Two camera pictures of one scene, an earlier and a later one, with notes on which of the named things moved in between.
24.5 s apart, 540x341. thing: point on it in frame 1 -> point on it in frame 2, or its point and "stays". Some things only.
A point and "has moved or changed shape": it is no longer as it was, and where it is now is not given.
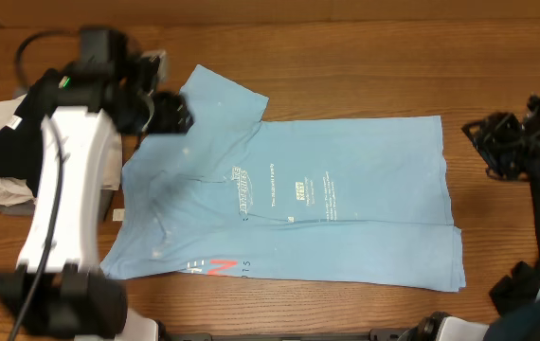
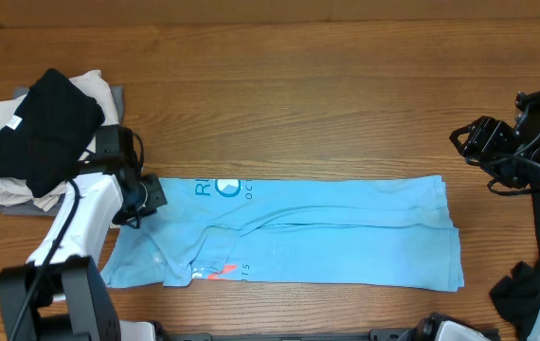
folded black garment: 15,152 stays
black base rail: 385,334 stays
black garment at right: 522,288 stays
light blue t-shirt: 357,201 has moved or changed shape
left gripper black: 173,118 -> 156,197
